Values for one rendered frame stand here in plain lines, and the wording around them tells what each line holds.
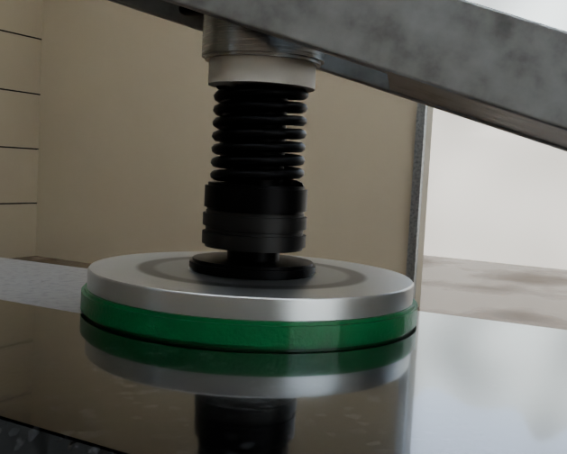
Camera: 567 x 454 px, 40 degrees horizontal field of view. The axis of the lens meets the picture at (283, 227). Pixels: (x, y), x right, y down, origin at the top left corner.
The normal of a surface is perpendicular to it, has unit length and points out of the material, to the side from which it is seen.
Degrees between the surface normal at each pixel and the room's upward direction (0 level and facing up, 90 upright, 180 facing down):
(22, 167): 90
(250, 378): 0
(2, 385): 0
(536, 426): 0
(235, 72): 90
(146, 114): 90
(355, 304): 90
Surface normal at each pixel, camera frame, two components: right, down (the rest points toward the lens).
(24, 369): 0.05, -1.00
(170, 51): -0.48, 0.04
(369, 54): -0.15, 0.07
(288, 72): 0.51, 0.09
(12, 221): 0.88, 0.08
